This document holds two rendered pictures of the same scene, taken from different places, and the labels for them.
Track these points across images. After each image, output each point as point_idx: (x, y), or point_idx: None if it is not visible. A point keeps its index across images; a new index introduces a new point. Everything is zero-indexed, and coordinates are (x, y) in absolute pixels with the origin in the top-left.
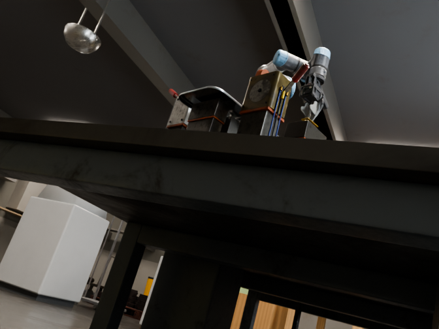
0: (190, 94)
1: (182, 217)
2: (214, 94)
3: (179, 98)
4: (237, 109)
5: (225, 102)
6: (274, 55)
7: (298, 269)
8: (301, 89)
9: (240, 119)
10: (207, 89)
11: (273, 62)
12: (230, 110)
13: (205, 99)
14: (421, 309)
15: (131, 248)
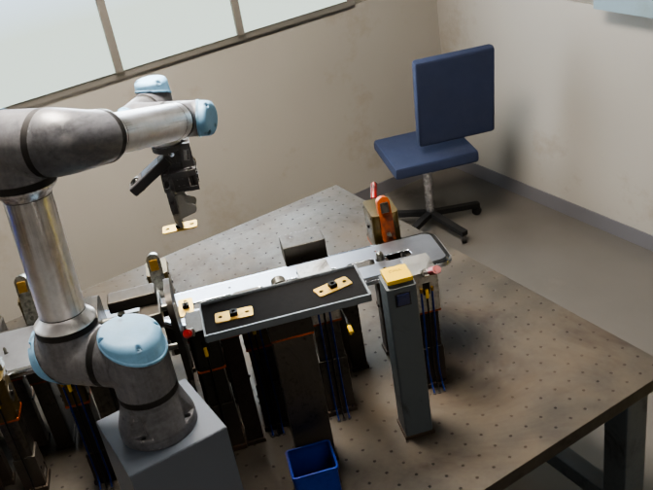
0: (440, 253)
1: None
2: (421, 241)
3: (447, 262)
4: (387, 247)
5: (405, 244)
6: (206, 113)
7: None
8: (194, 173)
9: (372, 257)
10: (432, 238)
11: (211, 133)
12: (391, 252)
13: (423, 251)
14: None
15: None
